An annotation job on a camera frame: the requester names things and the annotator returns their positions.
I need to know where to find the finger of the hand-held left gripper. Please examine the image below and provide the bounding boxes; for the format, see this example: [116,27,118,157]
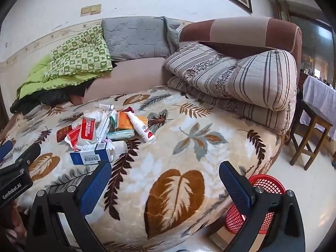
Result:
[0,140,14,162]
[0,143,42,175]

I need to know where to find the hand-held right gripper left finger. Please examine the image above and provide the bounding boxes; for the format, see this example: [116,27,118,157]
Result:
[25,161,113,252]

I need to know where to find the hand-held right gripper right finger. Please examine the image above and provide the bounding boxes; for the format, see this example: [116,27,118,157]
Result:
[219,161,306,252]

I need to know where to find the red plastic basket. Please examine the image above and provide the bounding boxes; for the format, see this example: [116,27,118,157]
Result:
[225,175,286,235]

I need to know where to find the white bag red label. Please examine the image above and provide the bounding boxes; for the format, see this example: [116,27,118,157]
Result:
[79,110,103,147]

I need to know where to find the long white tube box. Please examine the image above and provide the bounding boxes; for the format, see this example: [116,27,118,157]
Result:
[96,110,118,143]

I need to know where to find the blue and white carton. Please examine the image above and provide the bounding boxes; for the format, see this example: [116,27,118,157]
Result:
[70,143,114,165]

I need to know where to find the dark red small packet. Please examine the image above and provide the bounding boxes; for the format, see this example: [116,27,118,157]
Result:
[56,126,73,142]

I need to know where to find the white medicine box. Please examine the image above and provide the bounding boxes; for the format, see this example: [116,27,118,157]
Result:
[110,140,129,162]

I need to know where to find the torn red white packet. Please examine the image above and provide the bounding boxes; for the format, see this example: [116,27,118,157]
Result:
[66,125,83,148]

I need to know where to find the cardboard sheet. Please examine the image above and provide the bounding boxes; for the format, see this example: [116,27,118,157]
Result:
[209,225,232,250]

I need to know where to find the black jacket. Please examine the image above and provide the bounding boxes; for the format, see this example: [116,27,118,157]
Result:
[10,83,90,116]

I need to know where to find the leaf print blanket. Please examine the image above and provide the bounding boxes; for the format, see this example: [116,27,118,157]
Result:
[0,85,282,252]

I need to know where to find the white spray bottle red label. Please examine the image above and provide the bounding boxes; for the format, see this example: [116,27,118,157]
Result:
[126,111,155,143]

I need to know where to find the wooden stool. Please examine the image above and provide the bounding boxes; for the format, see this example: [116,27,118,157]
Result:
[285,98,334,167]

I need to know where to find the striped folded quilt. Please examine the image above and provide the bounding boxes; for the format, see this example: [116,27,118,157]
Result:
[163,42,298,136]

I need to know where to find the green checked quilt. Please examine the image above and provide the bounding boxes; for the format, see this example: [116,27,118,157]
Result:
[16,26,113,100]

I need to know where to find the white tablecloth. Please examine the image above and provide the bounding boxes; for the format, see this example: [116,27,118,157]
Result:
[299,75,336,137]

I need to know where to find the grey quilted blanket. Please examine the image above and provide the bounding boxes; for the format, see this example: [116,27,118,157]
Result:
[101,16,184,62]

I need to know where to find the brown and beige sofa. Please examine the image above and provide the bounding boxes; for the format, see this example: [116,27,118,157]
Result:
[71,16,303,105]

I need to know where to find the wooden framed glass door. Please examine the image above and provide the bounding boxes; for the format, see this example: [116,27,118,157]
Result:
[274,0,336,84]

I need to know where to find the small brass wall plaque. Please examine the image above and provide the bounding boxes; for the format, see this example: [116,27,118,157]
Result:
[80,4,102,17]

